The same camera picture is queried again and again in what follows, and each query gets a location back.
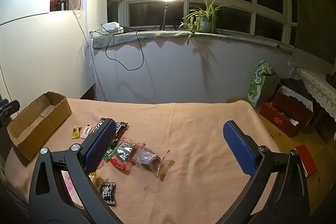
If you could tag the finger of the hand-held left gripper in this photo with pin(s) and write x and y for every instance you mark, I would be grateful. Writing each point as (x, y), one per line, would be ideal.
(10, 107)

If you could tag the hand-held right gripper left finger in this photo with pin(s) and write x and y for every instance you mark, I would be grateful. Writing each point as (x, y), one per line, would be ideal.
(101, 146)

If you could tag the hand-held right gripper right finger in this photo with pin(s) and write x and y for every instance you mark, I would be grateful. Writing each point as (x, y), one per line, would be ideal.
(240, 150)

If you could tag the wide green snack packet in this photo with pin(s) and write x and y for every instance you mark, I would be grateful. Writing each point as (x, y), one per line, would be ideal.
(108, 153)

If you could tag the pink candy packet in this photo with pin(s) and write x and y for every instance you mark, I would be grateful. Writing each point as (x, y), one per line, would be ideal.
(86, 131)

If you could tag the clear packet with silver snacks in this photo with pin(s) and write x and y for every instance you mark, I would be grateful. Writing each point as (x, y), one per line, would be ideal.
(123, 150)

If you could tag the brown cardboard box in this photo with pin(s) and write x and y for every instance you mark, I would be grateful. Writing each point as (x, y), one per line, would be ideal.
(31, 119)

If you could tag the yellow candy packet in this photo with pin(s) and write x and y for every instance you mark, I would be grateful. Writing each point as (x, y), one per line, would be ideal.
(75, 132)

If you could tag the clear bread packet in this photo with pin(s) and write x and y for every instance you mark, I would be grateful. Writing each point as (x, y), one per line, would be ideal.
(95, 180)

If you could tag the small black printed packet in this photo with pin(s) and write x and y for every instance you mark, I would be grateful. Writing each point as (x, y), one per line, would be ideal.
(108, 193)

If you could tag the pink and white snack packet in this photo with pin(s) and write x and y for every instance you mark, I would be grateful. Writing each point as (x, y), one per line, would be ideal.
(67, 182)

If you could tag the clear packet with brown snack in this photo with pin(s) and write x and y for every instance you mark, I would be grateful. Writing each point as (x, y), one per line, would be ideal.
(149, 158)

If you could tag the white cabinet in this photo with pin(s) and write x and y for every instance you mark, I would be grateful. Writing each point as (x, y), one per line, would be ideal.
(39, 50)

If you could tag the green gift bag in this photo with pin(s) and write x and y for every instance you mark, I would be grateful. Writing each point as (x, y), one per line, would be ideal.
(256, 85)

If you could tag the red book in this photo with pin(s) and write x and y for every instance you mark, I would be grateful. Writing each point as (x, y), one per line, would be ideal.
(307, 159)

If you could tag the dark red box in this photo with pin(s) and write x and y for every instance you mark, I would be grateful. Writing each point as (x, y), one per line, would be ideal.
(291, 106)

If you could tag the white lace tablecloth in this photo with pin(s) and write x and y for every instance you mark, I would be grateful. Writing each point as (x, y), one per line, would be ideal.
(320, 87)

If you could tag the grey windowsill cloth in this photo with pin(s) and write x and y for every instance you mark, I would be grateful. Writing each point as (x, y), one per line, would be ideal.
(118, 39)

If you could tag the dark bottle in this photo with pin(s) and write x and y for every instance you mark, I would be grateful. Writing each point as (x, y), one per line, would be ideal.
(65, 5)
(59, 6)

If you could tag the white and red vase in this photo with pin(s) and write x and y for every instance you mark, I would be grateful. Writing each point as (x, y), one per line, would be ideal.
(53, 1)

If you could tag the white device box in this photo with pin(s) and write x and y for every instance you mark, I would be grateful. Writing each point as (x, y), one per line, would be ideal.
(111, 27)

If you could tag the potted spider plant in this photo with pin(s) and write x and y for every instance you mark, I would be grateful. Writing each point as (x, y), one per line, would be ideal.
(204, 22)

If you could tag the black tripod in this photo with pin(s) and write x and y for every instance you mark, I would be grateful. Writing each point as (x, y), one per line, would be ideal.
(164, 16)

